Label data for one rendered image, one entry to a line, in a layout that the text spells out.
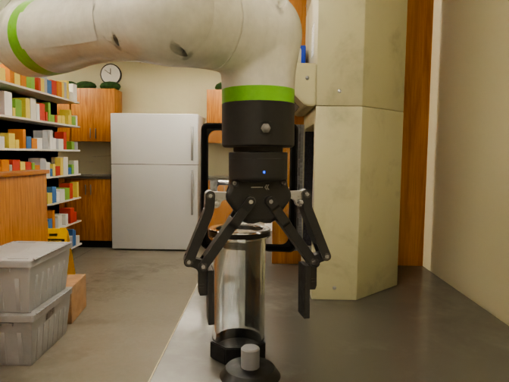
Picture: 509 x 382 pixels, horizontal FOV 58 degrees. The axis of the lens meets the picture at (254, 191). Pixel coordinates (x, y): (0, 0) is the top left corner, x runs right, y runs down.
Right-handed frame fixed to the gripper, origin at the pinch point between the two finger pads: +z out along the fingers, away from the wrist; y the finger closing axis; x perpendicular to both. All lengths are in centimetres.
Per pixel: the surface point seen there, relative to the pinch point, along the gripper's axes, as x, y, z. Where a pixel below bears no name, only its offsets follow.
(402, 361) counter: -13.3, -28.1, 15.8
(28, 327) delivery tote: -230, 94, 82
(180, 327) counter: -35.3, 9.2, 15.2
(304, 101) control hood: -49, -21, -33
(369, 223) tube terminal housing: -49, -38, -3
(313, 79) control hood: -48, -23, -38
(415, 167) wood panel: -77, -66, -16
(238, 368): -7.8, 1.3, 11.9
